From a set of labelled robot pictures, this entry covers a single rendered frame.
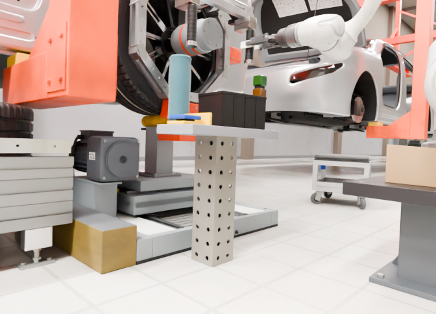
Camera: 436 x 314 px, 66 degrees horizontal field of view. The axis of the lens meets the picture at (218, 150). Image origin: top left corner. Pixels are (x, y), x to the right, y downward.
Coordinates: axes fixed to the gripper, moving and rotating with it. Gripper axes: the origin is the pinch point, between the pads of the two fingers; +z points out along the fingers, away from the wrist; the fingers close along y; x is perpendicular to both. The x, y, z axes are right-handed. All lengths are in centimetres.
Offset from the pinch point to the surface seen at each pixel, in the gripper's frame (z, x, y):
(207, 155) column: -16, -47, -40
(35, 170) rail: 15, -53, -81
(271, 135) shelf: -24.0, -39.7, -15.2
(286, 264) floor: -35, -83, -19
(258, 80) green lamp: -16.4, -19.2, -14.2
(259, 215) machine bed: -4, -76, 8
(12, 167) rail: 15, -52, -88
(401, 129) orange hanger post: 31, -20, 344
